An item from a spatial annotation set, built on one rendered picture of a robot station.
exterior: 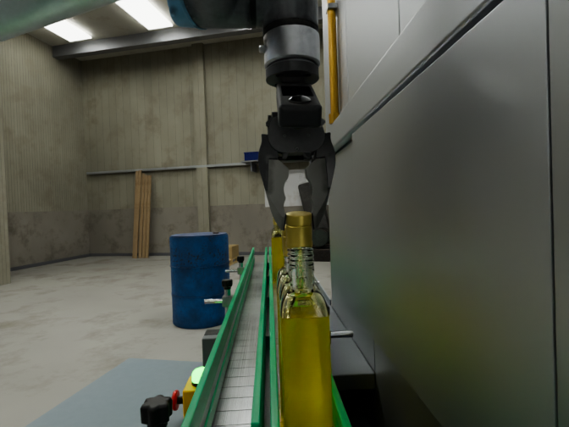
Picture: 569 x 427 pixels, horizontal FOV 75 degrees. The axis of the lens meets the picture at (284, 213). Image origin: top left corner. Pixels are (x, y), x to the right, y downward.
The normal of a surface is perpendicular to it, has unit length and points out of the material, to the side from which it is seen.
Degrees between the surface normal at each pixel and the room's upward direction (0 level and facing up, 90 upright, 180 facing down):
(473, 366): 90
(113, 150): 90
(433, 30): 90
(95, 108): 90
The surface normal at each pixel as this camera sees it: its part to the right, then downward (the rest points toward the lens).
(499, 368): -1.00, 0.04
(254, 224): -0.21, 0.03
